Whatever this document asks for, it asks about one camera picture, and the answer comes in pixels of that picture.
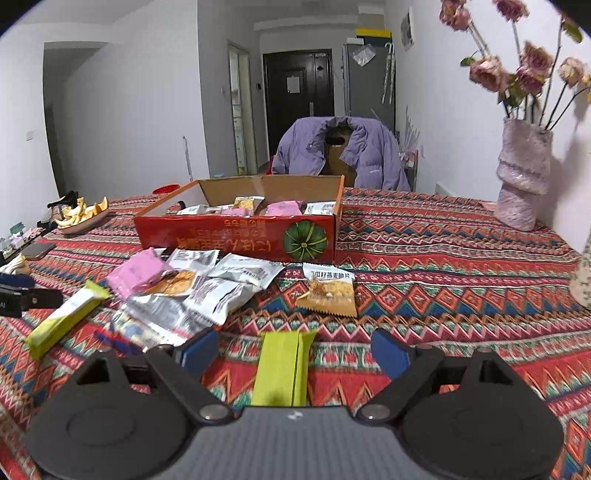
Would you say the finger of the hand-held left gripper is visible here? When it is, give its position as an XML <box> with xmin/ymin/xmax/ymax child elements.
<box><xmin>0</xmin><ymin>273</ymin><xmax>36</xmax><ymax>289</ymax></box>
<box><xmin>18</xmin><ymin>288</ymin><xmax>64</xmax><ymax>310</ymax></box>

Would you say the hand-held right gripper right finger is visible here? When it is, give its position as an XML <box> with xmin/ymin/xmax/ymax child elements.
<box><xmin>355</xmin><ymin>329</ymin><xmax>520</xmax><ymax>425</ymax></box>

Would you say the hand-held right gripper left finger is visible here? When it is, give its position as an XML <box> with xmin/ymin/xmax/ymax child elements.
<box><xmin>74</xmin><ymin>328</ymin><xmax>236</xmax><ymax>425</ymax></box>

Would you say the green snack bar packet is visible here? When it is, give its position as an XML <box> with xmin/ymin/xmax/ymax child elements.
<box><xmin>253</xmin><ymin>330</ymin><xmax>317</xmax><ymax>408</ymax></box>
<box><xmin>25</xmin><ymin>281</ymin><xmax>112</xmax><ymax>361</ymax></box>

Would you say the red cardboard box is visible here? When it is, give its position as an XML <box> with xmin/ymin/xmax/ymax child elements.
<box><xmin>134</xmin><ymin>174</ymin><xmax>345</xmax><ymax>265</ymax></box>

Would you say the plate of yellow snacks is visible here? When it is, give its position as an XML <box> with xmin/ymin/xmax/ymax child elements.
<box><xmin>55</xmin><ymin>196</ymin><xmax>109</xmax><ymax>228</ymax></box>

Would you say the cream dotted knit glove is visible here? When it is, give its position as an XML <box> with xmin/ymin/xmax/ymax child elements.
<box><xmin>0</xmin><ymin>253</ymin><xmax>31</xmax><ymax>277</ymax></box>

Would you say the black smartphone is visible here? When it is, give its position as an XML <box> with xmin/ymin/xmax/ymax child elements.
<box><xmin>22</xmin><ymin>241</ymin><xmax>57</xmax><ymax>260</ymax></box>

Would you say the orange snack packet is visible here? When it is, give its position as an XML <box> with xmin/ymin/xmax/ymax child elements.
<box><xmin>148</xmin><ymin>270</ymin><xmax>197</xmax><ymax>296</ymax></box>

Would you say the patterned red tablecloth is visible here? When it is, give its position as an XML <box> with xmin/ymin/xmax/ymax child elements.
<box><xmin>0</xmin><ymin>187</ymin><xmax>591</xmax><ymax>480</ymax></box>

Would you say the brown plate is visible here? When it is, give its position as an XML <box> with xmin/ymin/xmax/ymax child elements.
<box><xmin>55</xmin><ymin>210</ymin><xmax>112</xmax><ymax>234</ymax></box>

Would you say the purple puffer jacket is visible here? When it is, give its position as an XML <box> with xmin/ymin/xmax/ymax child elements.
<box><xmin>271</xmin><ymin>117</ymin><xmax>411</xmax><ymax>191</ymax></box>

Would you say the brown chair back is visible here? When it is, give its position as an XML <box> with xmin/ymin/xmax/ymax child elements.
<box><xmin>322</xmin><ymin>131</ymin><xmax>358</xmax><ymax>188</ymax></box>

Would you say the speckled white vase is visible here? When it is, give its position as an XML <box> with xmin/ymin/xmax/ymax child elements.
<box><xmin>569</xmin><ymin>231</ymin><xmax>591</xmax><ymax>310</ymax></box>

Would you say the bundle of white sticks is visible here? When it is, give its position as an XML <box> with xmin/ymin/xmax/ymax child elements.
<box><xmin>397</xmin><ymin>105</ymin><xmax>422</xmax><ymax>156</ymax></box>

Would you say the pink textured vase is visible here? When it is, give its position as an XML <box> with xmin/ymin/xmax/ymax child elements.
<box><xmin>494</xmin><ymin>117</ymin><xmax>554</xmax><ymax>232</ymax></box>

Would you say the white interior door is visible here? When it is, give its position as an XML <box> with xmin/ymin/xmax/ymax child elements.
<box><xmin>227</xmin><ymin>41</ymin><xmax>258</xmax><ymax>176</ymax></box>

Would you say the black entrance door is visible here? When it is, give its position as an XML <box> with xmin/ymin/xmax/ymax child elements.
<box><xmin>263</xmin><ymin>49</ymin><xmax>335</xmax><ymax>176</ymax></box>

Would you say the grey refrigerator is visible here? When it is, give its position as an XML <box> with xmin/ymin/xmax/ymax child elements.
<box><xmin>342</xmin><ymin>39</ymin><xmax>397</xmax><ymax>134</ymax></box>

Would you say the white folded umbrella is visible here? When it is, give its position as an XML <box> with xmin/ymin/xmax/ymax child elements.
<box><xmin>381</xmin><ymin>41</ymin><xmax>397</xmax><ymax>105</ymax></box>

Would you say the pink rose bouquet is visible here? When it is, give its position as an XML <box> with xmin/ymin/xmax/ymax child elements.
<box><xmin>438</xmin><ymin>0</ymin><xmax>591</xmax><ymax>132</ymax></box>

